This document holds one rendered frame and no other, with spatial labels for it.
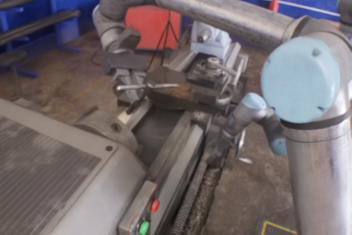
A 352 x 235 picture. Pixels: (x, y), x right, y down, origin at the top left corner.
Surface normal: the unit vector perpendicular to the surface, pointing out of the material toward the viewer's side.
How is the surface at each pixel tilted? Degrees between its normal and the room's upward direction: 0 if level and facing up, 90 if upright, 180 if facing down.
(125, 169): 45
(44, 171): 0
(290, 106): 83
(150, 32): 90
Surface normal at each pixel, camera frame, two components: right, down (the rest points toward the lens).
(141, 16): -0.01, 0.55
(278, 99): -0.76, 0.20
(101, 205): 0.71, -0.41
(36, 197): 0.07, -0.83
